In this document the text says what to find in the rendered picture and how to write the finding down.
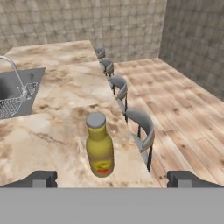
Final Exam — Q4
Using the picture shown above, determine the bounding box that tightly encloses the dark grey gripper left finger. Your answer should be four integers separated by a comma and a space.
2, 170, 58, 188

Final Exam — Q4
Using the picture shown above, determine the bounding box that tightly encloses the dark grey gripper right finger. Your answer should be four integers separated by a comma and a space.
166, 170, 223, 188

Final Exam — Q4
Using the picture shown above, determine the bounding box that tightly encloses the grey bar stool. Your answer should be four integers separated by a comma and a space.
100, 57, 115, 78
108, 74, 129, 123
94, 46, 107, 60
125, 107, 156, 173

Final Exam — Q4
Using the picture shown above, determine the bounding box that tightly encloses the yellow bottle with grey cap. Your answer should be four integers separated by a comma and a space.
85, 111, 115, 179

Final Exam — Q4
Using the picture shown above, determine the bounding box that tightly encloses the grey sink basin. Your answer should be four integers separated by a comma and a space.
0, 67, 46, 120

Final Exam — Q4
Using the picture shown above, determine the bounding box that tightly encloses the silver curved tap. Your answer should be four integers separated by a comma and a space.
0, 55, 32, 102

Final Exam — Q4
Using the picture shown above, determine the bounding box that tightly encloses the wire dish rack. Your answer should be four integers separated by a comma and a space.
0, 81, 39, 119

